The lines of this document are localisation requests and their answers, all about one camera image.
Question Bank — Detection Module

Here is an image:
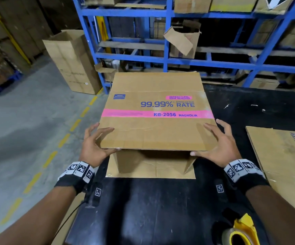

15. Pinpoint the person's right hand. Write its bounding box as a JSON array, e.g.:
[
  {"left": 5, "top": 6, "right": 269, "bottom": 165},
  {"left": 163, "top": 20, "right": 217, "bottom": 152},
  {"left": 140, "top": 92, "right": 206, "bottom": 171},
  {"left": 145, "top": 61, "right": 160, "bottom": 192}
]
[{"left": 190, "top": 119, "right": 242, "bottom": 168}]

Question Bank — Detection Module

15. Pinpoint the person's left hand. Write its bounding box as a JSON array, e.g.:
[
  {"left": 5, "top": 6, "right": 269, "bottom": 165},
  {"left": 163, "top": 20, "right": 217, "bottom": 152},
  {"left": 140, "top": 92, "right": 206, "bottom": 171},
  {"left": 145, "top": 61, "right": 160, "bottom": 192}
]
[{"left": 79, "top": 122, "right": 121, "bottom": 168}]

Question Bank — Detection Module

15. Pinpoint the pink-striped cardboard box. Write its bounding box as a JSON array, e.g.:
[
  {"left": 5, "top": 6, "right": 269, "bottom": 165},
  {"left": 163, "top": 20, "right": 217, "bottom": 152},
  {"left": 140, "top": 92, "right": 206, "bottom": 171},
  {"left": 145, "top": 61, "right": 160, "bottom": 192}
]
[{"left": 96, "top": 71, "right": 218, "bottom": 179}]

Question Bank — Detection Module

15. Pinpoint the yellow tape dispenser with tape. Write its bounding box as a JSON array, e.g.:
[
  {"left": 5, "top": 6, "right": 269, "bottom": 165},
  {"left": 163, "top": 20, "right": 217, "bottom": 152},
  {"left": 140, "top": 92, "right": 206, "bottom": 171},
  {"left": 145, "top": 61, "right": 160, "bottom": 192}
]
[{"left": 221, "top": 213, "right": 261, "bottom": 245}]

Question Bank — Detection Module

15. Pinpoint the person's left forearm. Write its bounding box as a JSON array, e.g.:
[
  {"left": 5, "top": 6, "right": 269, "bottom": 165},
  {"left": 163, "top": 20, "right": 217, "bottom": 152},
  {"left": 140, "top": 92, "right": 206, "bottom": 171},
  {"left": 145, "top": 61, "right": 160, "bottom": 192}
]
[{"left": 0, "top": 186, "right": 76, "bottom": 245}]

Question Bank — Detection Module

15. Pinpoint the person's right forearm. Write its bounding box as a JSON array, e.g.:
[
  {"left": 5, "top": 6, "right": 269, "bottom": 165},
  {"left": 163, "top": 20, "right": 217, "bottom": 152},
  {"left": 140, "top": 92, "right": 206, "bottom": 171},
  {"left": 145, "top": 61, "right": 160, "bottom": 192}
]
[{"left": 245, "top": 185, "right": 295, "bottom": 245}]

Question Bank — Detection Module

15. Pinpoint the wide brown cardboard box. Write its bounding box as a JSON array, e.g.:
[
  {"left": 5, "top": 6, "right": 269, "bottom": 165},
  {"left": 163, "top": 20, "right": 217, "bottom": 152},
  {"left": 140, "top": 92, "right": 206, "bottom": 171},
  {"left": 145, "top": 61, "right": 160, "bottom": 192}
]
[{"left": 235, "top": 78, "right": 280, "bottom": 91}]

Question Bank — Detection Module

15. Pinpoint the small box low shelf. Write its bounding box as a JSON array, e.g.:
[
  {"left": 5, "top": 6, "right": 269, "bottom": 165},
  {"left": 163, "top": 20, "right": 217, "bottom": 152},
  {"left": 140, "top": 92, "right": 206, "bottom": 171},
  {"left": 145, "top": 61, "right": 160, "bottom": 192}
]
[{"left": 94, "top": 60, "right": 127, "bottom": 82}]

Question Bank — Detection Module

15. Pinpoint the scrap cardboard sheet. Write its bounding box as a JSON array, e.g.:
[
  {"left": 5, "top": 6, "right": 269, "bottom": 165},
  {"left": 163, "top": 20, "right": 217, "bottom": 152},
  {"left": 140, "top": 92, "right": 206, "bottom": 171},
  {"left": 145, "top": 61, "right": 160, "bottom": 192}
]
[{"left": 51, "top": 192, "right": 86, "bottom": 245}]

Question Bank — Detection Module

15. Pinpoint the tall brown cardboard box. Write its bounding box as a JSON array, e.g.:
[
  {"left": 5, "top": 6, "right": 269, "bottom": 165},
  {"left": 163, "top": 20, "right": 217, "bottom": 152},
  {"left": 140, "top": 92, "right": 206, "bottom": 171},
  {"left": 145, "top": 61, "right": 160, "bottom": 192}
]
[{"left": 42, "top": 29, "right": 103, "bottom": 95}]

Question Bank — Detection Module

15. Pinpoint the torn box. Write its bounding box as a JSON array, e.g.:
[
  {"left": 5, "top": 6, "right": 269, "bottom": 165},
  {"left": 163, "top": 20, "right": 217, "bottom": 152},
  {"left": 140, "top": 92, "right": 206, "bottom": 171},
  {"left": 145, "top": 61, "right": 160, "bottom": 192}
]
[{"left": 163, "top": 19, "right": 202, "bottom": 60}]

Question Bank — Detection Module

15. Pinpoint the cardboard box with yellow band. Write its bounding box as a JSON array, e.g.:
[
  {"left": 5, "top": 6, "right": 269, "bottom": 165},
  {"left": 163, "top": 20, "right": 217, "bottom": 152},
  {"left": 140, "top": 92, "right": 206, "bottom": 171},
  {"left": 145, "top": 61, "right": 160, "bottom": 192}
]
[{"left": 210, "top": 0, "right": 259, "bottom": 13}]

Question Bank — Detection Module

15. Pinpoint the cardboard box with red print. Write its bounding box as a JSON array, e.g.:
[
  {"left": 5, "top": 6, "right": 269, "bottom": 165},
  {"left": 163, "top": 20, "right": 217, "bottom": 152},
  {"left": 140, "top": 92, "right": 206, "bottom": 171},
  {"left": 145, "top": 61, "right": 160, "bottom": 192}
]
[{"left": 174, "top": 0, "right": 213, "bottom": 14}]

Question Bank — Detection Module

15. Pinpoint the plain shelf cardboard box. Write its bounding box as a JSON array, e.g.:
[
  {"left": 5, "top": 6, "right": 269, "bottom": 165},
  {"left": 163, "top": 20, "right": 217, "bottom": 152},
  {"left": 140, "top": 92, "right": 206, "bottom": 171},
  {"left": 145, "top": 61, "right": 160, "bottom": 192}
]
[{"left": 84, "top": 0, "right": 124, "bottom": 6}]

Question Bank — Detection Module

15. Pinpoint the left wristband with marker tags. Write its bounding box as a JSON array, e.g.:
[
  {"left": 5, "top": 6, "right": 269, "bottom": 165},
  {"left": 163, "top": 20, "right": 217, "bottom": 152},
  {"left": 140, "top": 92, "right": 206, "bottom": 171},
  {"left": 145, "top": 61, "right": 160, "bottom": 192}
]
[{"left": 54, "top": 161, "right": 96, "bottom": 196}]

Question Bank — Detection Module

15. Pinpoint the wristband with marker tags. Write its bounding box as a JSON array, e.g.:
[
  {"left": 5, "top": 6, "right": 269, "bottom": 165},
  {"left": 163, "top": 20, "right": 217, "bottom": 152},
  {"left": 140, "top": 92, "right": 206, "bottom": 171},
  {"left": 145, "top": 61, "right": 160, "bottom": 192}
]
[
  {"left": 223, "top": 158, "right": 271, "bottom": 196},
  {"left": 54, "top": 161, "right": 96, "bottom": 196}
]

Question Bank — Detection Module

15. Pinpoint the right wristband with marker tags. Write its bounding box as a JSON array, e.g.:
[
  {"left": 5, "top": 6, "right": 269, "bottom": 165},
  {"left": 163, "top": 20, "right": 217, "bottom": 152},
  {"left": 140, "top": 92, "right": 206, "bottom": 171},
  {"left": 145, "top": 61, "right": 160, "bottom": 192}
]
[{"left": 223, "top": 158, "right": 271, "bottom": 196}]

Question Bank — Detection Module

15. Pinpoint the blue pallet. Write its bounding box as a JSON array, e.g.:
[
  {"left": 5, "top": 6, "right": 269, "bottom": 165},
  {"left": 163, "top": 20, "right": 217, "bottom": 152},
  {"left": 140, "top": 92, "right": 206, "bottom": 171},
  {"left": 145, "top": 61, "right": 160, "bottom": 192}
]
[{"left": 0, "top": 71, "right": 23, "bottom": 100}]

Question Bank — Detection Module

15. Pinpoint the wooden shelf plank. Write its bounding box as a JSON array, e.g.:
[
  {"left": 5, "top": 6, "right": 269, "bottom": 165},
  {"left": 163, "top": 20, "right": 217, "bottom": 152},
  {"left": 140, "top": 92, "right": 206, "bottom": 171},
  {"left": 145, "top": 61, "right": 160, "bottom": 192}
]
[{"left": 99, "top": 40, "right": 295, "bottom": 58}]

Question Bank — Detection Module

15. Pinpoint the blue metal storage rack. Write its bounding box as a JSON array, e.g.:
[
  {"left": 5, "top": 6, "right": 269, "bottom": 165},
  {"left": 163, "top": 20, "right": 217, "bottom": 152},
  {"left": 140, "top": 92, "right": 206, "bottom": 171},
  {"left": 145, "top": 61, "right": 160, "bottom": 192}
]
[{"left": 71, "top": 0, "right": 295, "bottom": 95}]

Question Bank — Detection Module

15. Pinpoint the stack of warehouse boxes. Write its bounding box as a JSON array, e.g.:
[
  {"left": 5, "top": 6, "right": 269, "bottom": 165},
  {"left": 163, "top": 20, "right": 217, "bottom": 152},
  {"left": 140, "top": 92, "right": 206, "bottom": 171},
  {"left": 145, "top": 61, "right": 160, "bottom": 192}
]
[{"left": 0, "top": 0, "right": 54, "bottom": 93}]

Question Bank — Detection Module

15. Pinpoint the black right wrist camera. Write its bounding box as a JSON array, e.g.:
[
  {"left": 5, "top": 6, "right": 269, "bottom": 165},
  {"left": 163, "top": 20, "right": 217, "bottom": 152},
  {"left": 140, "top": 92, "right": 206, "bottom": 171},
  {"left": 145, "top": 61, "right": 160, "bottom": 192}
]
[{"left": 213, "top": 179, "right": 229, "bottom": 202}]

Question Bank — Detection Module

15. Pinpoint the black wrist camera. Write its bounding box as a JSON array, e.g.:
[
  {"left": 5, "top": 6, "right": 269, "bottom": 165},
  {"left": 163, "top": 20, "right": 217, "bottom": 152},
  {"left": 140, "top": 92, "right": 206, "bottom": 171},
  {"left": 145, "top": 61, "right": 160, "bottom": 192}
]
[
  {"left": 85, "top": 181, "right": 103, "bottom": 209},
  {"left": 213, "top": 179, "right": 229, "bottom": 202}
]

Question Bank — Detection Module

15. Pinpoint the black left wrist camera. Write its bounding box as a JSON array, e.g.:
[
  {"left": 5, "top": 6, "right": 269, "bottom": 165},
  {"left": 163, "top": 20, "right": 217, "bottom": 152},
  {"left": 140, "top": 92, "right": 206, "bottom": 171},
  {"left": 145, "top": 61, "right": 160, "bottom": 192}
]
[{"left": 85, "top": 181, "right": 103, "bottom": 209}]

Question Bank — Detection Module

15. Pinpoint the black left camera cable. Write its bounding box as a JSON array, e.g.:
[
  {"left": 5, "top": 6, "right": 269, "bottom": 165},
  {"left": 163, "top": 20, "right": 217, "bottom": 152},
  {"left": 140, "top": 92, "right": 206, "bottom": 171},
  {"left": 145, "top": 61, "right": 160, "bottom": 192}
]
[{"left": 52, "top": 201, "right": 87, "bottom": 242}]

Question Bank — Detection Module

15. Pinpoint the yellow steel post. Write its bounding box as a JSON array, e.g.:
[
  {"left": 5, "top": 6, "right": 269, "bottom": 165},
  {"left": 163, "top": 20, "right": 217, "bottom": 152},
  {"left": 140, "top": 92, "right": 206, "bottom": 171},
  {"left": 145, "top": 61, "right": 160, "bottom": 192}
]
[{"left": 0, "top": 0, "right": 32, "bottom": 65}]

